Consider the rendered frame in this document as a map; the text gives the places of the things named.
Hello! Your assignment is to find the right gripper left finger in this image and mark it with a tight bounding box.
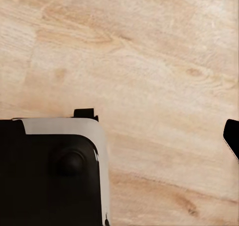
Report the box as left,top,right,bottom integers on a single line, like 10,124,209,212
0,119,26,179

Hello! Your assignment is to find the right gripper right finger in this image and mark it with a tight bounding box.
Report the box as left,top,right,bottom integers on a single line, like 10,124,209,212
223,119,239,158

